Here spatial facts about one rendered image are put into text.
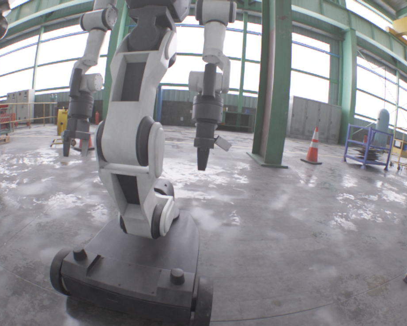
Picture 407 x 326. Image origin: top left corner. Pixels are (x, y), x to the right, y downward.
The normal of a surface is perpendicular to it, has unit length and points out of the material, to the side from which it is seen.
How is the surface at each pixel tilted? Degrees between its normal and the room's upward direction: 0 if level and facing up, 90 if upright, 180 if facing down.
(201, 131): 79
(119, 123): 66
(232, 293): 0
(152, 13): 90
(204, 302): 30
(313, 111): 90
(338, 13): 90
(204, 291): 12
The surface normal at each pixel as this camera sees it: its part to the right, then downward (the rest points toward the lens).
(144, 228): -0.08, 0.50
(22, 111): 0.03, 0.25
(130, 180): -0.09, 0.69
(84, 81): -0.04, 0.04
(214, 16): -0.10, 0.92
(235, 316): 0.08, -0.97
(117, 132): -0.02, -0.18
